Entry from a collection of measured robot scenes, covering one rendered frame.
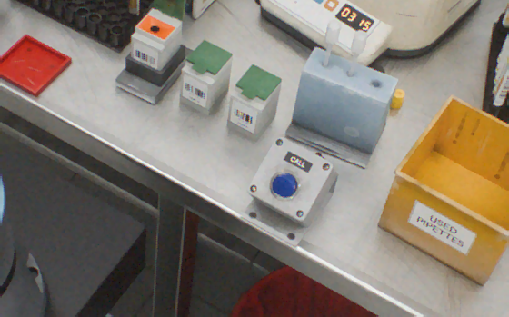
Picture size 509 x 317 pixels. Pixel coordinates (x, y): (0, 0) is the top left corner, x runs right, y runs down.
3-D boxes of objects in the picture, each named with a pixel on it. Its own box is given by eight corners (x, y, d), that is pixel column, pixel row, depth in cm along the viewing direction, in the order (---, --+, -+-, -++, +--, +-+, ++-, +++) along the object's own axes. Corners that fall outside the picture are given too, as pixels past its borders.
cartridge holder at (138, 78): (114, 86, 120) (114, 65, 118) (155, 40, 126) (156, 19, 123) (154, 105, 119) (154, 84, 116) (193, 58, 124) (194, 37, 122)
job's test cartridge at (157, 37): (130, 69, 120) (130, 31, 115) (151, 44, 123) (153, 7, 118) (159, 83, 119) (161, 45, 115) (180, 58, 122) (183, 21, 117)
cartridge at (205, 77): (178, 101, 120) (181, 62, 115) (200, 77, 123) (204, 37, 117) (207, 116, 119) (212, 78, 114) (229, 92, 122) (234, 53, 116)
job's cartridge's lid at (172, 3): (155, -25, 115) (158, -26, 115) (152, 9, 118) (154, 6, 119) (185, -10, 114) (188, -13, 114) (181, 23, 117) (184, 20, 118)
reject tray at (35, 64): (-11, 72, 120) (-12, 67, 119) (25, 37, 124) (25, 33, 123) (35, 97, 118) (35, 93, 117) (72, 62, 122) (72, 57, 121)
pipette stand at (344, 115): (284, 135, 118) (296, 78, 111) (307, 96, 123) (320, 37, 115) (364, 169, 117) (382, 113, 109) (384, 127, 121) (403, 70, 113)
